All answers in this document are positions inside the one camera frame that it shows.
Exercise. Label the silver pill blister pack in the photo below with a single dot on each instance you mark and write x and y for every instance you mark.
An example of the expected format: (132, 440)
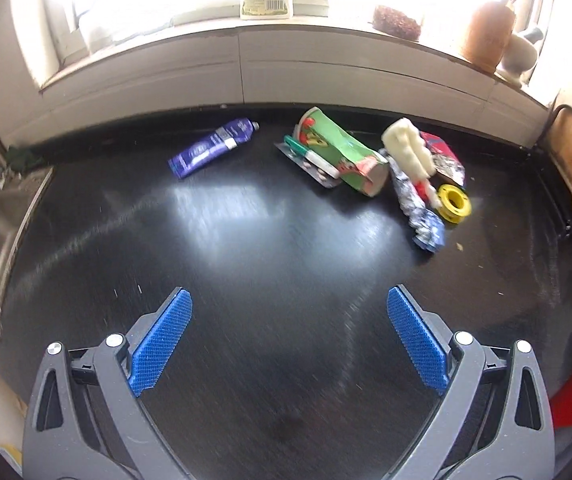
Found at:
(312, 171)

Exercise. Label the cream foam sponge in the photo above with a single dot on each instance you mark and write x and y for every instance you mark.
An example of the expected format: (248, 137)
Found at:
(408, 147)

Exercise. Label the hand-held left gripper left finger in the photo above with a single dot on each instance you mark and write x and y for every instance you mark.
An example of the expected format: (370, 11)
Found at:
(160, 345)

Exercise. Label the red foil wrapper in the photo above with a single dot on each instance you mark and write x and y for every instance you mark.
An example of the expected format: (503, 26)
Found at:
(438, 149)

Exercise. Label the green cloth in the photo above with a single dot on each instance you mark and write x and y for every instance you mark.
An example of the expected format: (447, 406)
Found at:
(25, 157)

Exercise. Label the terracotta utensil jar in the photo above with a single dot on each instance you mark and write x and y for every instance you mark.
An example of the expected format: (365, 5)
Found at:
(486, 35)

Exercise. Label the crumpled silver blue wrapper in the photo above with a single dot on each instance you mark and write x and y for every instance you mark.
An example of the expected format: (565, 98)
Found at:
(416, 212)

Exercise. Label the white mortar with pestle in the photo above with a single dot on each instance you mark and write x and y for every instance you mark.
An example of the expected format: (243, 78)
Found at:
(518, 55)

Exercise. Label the red cabinet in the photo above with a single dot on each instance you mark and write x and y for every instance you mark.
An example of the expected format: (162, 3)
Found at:
(568, 402)

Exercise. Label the yellow tape roll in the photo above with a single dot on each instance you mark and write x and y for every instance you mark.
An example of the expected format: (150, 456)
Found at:
(463, 205)

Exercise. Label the purple squeeze tube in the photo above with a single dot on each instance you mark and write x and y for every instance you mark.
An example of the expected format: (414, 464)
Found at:
(205, 150)

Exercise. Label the wooden chair with black frame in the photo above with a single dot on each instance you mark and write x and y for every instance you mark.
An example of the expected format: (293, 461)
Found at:
(558, 180)

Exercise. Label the green printed paper cup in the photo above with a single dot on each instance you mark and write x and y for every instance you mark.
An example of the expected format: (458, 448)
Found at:
(341, 145)

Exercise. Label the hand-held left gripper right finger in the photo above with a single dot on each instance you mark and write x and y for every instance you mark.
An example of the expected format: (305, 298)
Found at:
(416, 340)

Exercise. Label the red plastic cap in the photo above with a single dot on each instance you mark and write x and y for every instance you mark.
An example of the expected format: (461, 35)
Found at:
(421, 191)

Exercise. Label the green marker pen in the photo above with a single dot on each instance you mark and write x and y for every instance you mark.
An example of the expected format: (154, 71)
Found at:
(306, 152)

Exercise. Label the brown scouring pad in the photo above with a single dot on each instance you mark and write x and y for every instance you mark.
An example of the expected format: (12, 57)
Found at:
(396, 22)

